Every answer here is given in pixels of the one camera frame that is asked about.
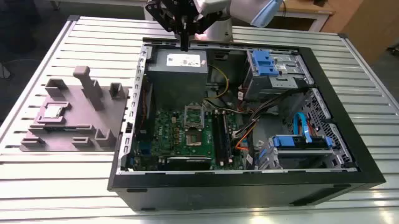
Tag black PC case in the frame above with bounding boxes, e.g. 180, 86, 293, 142
106, 36, 386, 212

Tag yellow wire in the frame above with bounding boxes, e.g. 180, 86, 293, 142
204, 64, 230, 101

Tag silver CPU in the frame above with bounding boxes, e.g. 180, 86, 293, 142
42, 106, 65, 119

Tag blue plastic drive carrier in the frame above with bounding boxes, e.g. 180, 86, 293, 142
257, 65, 280, 77
252, 50, 274, 68

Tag wooden desk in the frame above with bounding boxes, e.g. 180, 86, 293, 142
273, 0, 336, 32

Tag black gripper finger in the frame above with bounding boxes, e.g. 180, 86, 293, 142
144, 0, 185, 52
184, 13, 225, 52

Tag grey power supply unit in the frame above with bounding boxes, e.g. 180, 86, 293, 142
145, 48, 209, 111

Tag white black wire bundle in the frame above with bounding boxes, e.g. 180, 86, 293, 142
204, 100, 250, 114

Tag CPU socket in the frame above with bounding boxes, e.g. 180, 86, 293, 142
184, 130, 204, 147

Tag wire locking lever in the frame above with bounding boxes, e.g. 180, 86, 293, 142
201, 102, 209, 131

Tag brown wooden cabinet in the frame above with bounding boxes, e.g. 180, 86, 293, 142
322, 0, 399, 65

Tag green motherboard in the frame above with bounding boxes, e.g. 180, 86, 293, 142
129, 108, 246, 171

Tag metal disk bay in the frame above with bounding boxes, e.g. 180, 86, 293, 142
257, 134, 357, 170

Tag metal drive cage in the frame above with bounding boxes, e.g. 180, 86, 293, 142
241, 48, 314, 101

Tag blue flat wire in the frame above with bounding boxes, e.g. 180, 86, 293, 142
292, 112, 312, 143

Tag hard disk in blue carrier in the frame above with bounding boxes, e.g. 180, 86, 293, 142
270, 135, 333, 150

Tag black graphics card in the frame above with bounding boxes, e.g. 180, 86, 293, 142
165, 155, 212, 170

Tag black cable bundle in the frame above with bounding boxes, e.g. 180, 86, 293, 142
232, 86, 313, 138

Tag black RAM slot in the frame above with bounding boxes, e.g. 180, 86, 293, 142
212, 111, 222, 164
218, 111, 229, 164
214, 111, 225, 164

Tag dark RAM stick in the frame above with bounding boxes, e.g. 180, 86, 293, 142
42, 126, 78, 132

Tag orange wire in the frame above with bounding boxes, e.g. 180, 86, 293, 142
233, 136, 250, 152

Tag grey parts rack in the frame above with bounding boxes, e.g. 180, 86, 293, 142
18, 66, 130, 153

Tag metal socket cover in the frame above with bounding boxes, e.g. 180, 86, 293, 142
184, 105, 206, 131

